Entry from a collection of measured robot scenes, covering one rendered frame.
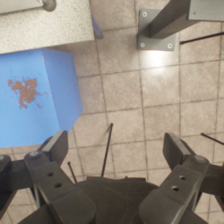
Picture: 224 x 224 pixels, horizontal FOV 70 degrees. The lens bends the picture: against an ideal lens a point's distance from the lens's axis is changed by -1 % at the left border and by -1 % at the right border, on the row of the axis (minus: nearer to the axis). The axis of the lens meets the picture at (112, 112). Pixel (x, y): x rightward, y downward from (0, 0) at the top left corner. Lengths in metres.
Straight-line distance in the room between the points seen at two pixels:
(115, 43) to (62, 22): 0.77
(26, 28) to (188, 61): 1.21
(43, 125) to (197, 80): 1.26
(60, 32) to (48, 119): 0.45
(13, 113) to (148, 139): 1.15
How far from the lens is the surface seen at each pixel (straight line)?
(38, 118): 0.95
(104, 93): 1.43
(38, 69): 0.89
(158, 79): 1.46
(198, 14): 0.55
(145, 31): 1.43
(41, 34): 0.72
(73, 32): 0.68
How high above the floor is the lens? 1.40
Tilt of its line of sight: 73 degrees down
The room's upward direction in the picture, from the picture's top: 176 degrees counter-clockwise
